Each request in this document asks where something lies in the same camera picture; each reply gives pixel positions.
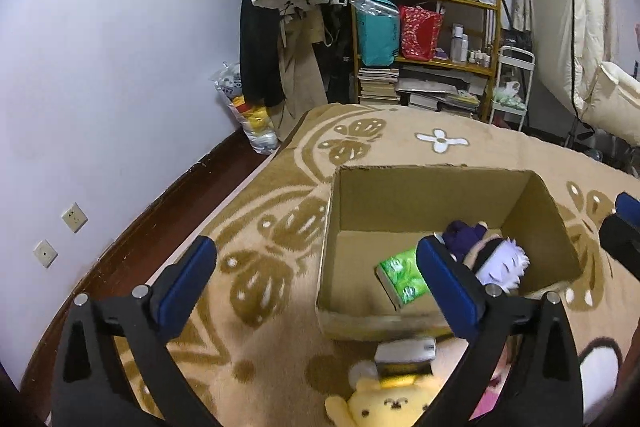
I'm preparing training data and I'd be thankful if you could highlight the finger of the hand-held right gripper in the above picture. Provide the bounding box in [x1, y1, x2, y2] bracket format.
[615, 192, 640, 222]
[598, 214, 640, 267]

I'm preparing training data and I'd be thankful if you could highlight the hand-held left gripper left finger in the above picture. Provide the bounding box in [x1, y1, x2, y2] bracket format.
[50, 234, 221, 427]

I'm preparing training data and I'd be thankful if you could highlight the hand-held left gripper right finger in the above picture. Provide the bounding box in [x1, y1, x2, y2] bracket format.
[416, 234, 586, 427]

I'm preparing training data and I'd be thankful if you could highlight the cardboard box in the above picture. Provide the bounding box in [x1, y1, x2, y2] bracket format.
[316, 164, 583, 342]

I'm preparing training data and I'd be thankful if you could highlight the yellow plush dog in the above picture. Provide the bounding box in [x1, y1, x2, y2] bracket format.
[325, 359, 451, 427]

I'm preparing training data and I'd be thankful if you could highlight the green tissue pack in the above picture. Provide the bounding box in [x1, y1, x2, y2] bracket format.
[376, 248, 432, 310]

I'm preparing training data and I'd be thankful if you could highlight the white-haired plush doll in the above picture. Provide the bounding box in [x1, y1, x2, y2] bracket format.
[442, 220, 531, 293]

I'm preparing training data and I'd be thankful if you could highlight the cream padded chair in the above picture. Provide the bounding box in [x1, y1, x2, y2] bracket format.
[570, 62, 640, 142]

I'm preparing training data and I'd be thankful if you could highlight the beige patterned rug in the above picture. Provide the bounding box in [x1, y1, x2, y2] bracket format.
[115, 103, 640, 427]

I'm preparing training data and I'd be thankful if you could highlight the pale green plush toy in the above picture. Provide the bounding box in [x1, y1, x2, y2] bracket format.
[492, 82, 528, 112]

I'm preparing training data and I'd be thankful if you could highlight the clear bag of toys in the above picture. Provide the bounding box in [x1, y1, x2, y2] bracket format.
[212, 62, 280, 155]

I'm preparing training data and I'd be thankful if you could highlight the white metal cart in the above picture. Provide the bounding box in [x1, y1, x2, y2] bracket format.
[489, 46, 536, 132]

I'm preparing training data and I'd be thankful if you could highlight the pile of magazines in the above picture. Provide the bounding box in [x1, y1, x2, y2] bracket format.
[397, 77, 483, 118]

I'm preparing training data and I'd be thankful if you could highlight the cream folded mattress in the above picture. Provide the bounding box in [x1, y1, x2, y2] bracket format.
[525, 0, 608, 118]

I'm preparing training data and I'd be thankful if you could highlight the stack of books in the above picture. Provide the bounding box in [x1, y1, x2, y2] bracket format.
[357, 67, 400, 105]

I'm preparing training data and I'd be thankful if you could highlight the beige coat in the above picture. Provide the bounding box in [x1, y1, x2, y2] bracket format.
[277, 2, 331, 142]

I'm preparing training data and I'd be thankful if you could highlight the black coat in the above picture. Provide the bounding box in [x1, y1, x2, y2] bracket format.
[239, 0, 286, 108]

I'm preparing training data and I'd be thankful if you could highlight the red patterned bag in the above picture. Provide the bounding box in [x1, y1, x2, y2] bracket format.
[398, 5, 444, 61]

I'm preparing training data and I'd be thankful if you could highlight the black garment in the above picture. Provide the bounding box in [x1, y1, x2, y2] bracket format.
[320, 2, 358, 105]

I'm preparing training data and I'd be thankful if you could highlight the teal bag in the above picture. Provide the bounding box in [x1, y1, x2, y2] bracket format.
[352, 0, 401, 66]

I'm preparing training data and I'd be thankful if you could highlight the wooden shelf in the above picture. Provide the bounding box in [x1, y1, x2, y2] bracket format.
[345, 0, 503, 120]

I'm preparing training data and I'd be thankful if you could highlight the beige wall socket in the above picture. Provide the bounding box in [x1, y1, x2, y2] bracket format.
[33, 239, 58, 269]
[61, 203, 89, 234]

